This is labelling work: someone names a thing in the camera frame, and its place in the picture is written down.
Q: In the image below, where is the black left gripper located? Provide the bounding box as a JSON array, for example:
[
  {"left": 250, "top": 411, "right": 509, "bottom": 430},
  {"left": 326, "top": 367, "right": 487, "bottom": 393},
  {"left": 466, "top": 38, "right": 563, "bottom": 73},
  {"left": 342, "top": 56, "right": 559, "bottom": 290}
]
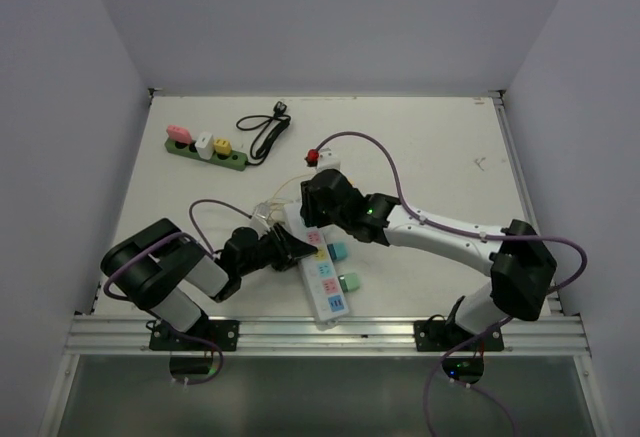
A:
[{"left": 238, "top": 221, "right": 316, "bottom": 276}]

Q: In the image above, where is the teal cube plug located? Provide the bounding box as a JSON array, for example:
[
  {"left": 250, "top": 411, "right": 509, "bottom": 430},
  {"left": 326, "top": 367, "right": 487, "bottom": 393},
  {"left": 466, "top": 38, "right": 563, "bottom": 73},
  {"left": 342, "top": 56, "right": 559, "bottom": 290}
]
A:
[{"left": 327, "top": 242, "right": 349, "bottom": 262}]

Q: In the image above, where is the white multi-socket power strip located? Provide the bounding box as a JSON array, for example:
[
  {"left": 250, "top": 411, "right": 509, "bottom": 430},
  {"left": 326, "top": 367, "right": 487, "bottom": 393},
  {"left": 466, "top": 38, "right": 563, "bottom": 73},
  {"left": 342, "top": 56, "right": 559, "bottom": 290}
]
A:
[{"left": 283, "top": 202, "right": 350, "bottom": 331}]

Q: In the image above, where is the green cube plug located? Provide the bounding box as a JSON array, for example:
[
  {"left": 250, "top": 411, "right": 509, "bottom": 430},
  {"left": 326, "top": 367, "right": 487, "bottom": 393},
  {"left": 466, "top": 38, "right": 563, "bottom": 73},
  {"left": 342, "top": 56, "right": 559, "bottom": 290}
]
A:
[{"left": 338, "top": 273, "right": 361, "bottom": 293}]

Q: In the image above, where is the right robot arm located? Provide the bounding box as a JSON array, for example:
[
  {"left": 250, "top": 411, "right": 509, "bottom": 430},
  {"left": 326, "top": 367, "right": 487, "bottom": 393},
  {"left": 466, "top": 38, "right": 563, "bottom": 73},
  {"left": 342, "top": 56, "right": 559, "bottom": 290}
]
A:
[{"left": 300, "top": 169, "right": 557, "bottom": 350}]

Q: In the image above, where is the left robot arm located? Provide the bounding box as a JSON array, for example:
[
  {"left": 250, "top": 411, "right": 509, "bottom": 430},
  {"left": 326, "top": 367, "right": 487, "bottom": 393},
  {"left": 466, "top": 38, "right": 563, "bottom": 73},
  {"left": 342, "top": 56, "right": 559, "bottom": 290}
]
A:
[{"left": 100, "top": 218, "right": 317, "bottom": 350}]

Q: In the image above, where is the small yellow plug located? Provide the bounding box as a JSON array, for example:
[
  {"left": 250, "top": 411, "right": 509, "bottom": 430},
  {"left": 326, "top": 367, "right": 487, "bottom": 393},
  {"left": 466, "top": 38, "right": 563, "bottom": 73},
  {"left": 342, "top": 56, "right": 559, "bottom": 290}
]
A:
[{"left": 213, "top": 138, "right": 233, "bottom": 157}]

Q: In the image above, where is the pink plug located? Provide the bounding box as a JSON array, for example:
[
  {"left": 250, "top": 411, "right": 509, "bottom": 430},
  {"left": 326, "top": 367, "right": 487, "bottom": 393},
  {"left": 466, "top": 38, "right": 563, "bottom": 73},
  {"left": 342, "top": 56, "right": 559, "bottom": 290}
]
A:
[{"left": 166, "top": 125, "right": 194, "bottom": 145}]

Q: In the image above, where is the green power strip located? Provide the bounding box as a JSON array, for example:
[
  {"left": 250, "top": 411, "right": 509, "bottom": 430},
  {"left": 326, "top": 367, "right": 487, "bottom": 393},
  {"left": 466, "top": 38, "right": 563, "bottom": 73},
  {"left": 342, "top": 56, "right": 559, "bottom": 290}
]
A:
[{"left": 164, "top": 137, "right": 249, "bottom": 172}]

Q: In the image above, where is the white cube charger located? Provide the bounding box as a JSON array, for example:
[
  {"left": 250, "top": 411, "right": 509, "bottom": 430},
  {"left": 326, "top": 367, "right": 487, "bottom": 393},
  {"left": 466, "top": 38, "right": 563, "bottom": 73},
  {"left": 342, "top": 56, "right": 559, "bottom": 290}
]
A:
[{"left": 194, "top": 132, "right": 214, "bottom": 161}]

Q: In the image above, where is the yellow usb cable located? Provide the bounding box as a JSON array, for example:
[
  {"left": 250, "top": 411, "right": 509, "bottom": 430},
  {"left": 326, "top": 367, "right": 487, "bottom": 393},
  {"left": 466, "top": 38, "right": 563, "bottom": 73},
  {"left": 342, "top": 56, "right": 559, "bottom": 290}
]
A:
[{"left": 269, "top": 174, "right": 314, "bottom": 223}]

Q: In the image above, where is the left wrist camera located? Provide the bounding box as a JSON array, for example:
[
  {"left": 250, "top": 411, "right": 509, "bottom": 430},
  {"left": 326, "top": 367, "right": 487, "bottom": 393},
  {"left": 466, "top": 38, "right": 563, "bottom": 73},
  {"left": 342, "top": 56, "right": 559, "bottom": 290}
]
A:
[{"left": 250, "top": 202, "right": 272, "bottom": 234}]

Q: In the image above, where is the black power cord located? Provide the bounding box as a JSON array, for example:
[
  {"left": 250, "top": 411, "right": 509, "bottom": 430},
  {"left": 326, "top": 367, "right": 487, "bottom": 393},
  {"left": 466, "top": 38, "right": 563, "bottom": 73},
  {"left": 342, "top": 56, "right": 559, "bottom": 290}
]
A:
[{"left": 235, "top": 100, "right": 293, "bottom": 167}]

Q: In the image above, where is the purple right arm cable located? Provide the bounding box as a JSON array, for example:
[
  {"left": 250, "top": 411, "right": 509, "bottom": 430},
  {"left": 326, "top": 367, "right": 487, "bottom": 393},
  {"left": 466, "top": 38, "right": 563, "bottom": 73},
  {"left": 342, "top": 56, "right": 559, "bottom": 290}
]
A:
[{"left": 319, "top": 131, "right": 589, "bottom": 437}]

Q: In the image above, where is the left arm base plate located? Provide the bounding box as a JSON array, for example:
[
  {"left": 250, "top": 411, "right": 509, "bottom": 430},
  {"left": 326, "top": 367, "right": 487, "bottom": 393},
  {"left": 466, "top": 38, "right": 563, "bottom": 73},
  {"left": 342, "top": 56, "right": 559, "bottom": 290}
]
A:
[{"left": 145, "top": 319, "right": 240, "bottom": 352}]

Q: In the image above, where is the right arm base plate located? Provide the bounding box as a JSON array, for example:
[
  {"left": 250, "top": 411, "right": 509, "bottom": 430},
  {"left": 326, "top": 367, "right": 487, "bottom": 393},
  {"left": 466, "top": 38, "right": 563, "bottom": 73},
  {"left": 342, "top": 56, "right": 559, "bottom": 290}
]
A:
[{"left": 413, "top": 315, "right": 505, "bottom": 352}]

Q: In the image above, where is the aluminium mounting rail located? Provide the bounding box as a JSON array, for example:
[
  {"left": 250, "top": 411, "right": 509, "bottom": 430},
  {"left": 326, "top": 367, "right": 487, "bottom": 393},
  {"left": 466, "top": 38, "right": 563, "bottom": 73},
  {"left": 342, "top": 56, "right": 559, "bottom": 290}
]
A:
[{"left": 64, "top": 316, "right": 590, "bottom": 357}]

